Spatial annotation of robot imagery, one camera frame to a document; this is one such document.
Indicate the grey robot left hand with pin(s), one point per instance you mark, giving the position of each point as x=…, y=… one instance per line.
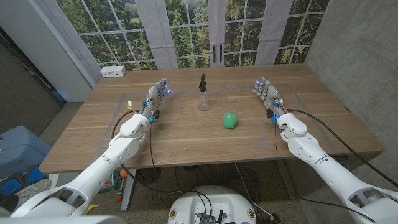
x=153, y=99

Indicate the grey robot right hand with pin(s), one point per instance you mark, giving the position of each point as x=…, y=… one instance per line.
x=271, y=95

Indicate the clear plastic spray bottle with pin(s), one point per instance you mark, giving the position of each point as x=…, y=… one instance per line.
x=203, y=103

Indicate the black spray top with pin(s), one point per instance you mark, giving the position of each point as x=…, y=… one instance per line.
x=202, y=84

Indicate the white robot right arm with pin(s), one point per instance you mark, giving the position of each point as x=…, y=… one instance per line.
x=326, y=168

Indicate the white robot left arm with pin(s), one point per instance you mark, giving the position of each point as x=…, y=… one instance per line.
x=93, y=177

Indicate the green toy apple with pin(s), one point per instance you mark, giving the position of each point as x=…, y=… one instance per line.
x=230, y=120

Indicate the orange toy ball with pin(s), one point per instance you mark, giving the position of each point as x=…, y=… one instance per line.
x=123, y=173

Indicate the teal toy basket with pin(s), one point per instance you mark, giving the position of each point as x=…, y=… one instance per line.
x=114, y=183

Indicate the colourful wooden toy stick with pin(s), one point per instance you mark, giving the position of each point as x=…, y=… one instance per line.
x=118, y=196

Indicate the yellow toy banana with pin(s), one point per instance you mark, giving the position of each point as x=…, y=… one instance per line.
x=91, y=208

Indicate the small white connector plug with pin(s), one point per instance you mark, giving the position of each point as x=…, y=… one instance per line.
x=130, y=103

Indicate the white power outlet box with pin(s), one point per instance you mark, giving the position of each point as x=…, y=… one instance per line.
x=113, y=71

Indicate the printed window backdrop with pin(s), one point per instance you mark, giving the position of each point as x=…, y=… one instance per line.
x=186, y=31

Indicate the black round floor disc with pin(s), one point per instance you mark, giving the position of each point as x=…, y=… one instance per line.
x=148, y=175

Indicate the grey table leg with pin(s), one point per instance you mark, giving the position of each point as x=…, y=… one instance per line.
x=287, y=186

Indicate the white table leg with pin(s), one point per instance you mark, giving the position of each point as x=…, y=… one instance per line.
x=128, y=193

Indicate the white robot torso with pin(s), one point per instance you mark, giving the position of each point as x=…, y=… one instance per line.
x=214, y=202

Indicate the blue storage bin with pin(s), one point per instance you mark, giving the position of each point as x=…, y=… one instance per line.
x=18, y=149

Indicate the grey white sneaker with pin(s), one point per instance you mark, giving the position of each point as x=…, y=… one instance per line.
x=34, y=188

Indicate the blue padded black frame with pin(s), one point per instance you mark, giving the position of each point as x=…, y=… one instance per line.
x=34, y=175

